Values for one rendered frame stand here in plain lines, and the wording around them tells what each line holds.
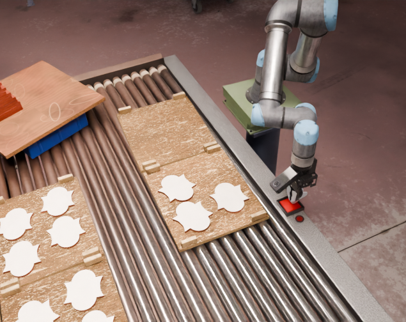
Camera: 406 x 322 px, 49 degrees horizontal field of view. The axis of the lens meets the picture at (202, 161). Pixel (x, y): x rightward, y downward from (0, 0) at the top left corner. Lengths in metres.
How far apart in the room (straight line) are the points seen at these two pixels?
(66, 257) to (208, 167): 0.64
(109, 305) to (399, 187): 2.22
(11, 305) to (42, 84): 1.08
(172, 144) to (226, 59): 2.40
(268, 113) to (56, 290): 0.90
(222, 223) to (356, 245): 1.34
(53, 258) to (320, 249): 0.91
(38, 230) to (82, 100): 0.65
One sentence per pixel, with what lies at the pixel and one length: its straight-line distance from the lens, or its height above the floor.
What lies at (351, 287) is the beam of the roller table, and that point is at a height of 0.91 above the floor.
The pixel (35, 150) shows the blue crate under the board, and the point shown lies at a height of 0.96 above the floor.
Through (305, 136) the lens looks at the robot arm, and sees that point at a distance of 1.44.
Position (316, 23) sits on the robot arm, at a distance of 1.67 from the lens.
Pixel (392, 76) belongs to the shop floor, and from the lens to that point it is 4.23.
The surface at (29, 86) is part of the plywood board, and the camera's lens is 2.27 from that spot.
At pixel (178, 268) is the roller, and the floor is 0.92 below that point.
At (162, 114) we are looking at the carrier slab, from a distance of 2.10.
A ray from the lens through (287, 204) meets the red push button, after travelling 1.70.
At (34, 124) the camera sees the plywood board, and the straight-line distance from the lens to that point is 2.02.
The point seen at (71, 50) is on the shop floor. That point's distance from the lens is 4.68.
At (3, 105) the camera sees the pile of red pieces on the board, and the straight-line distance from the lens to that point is 2.08.
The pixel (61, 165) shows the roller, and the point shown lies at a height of 0.92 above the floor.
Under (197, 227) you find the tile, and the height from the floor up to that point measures 0.95.
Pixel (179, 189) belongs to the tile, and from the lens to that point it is 1.72.
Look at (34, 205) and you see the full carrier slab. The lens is 1.83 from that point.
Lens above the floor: 2.22
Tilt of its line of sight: 44 degrees down
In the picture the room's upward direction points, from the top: 3 degrees counter-clockwise
